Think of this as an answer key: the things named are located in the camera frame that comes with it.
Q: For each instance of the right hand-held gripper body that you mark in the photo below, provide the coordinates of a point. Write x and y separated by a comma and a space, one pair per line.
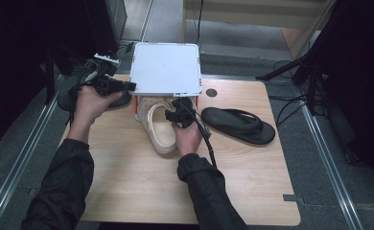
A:
185, 116

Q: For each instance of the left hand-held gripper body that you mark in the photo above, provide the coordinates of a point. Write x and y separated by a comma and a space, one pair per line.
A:
106, 81

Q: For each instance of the black flip-flop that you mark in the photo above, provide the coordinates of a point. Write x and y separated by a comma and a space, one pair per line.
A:
226, 123
121, 102

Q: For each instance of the white shoe rack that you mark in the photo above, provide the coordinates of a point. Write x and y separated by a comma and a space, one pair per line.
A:
166, 67

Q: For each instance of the person's right hand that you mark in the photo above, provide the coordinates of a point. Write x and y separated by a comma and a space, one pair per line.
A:
188, 139

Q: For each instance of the person's left hand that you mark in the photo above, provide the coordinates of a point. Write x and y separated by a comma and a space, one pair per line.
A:
87, 108

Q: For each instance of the round table grommet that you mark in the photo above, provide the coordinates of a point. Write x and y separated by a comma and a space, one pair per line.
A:
211, 92

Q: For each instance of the black curtain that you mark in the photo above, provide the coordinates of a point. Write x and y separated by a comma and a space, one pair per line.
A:
361, 80
15, 64

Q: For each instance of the black tripod stand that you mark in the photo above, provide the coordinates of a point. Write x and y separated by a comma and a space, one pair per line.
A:
281, 68

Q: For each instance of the grey tape patch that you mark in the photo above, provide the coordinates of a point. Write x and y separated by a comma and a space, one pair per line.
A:
292, 198

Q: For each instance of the metal floor rail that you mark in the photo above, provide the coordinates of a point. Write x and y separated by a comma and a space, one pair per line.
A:
329, 166
22, 159

